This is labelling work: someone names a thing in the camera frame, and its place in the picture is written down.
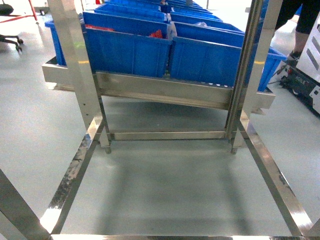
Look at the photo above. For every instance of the white robot base panel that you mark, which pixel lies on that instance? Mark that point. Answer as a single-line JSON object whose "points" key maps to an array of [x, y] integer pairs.
{"points": [[304, 78]]}

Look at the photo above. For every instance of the right blue plastic bin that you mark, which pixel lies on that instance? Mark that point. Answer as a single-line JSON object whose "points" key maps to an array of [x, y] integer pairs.
{"points": [[205, 54]]}

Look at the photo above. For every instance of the blue plastic bin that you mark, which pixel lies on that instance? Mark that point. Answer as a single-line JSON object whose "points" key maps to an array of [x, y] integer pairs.
{"points": [[126, 45], [205, 54]]}

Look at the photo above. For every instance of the left blue plastic bin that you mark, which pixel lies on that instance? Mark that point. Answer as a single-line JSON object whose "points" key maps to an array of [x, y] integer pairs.
{"points": [[126, 45]]}

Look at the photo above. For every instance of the far left blue bin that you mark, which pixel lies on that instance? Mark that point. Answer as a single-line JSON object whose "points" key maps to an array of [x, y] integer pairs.
{"points": [[56, 42]]}

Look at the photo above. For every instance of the far right blue bin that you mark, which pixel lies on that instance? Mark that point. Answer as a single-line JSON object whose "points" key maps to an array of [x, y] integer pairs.
{"points": [[273, 60]]}

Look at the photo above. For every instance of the person's leg in black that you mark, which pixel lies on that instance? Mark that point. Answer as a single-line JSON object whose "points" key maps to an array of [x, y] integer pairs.
{"points": [[308, 15]]}

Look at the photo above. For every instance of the black office chair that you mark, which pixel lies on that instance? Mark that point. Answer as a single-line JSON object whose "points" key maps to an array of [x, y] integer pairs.
{"points": [[8, 36]]}

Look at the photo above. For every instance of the red metal table frame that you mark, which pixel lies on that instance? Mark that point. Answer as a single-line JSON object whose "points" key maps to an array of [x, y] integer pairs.
{"points": [[27, 12]]}

